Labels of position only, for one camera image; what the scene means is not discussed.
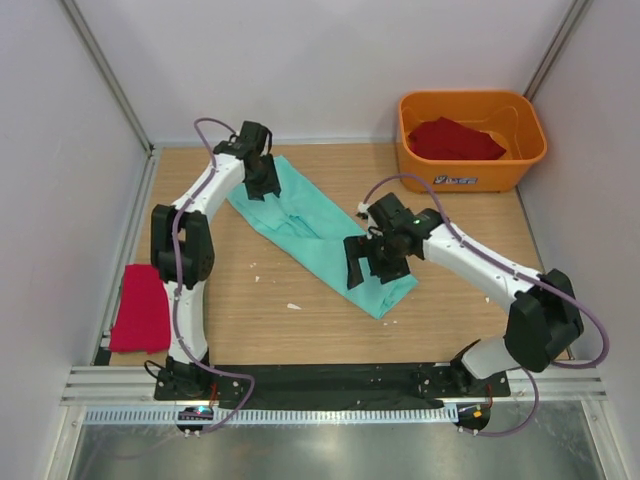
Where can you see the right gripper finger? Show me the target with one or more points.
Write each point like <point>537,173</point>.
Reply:
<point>382,269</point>
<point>356,248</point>

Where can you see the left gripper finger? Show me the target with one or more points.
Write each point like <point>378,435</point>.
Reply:
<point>255,192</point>
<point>274,188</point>

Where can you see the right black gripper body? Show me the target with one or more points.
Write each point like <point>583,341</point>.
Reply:
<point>384,252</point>

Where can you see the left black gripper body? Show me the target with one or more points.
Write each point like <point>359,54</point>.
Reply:
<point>267,171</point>

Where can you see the teal t shirt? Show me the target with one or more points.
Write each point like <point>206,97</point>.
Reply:
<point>303,222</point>

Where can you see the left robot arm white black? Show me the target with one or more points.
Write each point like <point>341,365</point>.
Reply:
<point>182,251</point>

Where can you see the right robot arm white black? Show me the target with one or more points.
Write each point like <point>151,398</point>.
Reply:
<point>542,318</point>

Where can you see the dark red t shirt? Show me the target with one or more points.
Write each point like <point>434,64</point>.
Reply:
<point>445,139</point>

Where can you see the folded magenta t shirt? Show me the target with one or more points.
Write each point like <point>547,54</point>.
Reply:
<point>142,321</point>

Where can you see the orange plastic bin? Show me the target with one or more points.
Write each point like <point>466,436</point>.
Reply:
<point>509,118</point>

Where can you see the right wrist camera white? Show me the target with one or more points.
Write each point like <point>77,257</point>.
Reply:
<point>362,212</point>

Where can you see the white slotted cable duct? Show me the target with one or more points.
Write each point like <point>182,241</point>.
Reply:
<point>201,416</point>

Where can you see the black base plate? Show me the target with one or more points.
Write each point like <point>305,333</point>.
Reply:
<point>325,387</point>

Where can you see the left aluminium corner post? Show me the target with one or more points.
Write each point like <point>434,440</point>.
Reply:
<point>98,58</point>

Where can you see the aluminium corner post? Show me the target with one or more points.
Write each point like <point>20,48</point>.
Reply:
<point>98,58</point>
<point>569,24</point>

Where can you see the aluminium frame rail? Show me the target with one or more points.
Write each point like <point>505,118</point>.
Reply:
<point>124,385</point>

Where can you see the right aluminium corner post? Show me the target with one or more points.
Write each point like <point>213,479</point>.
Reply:
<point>569,24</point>

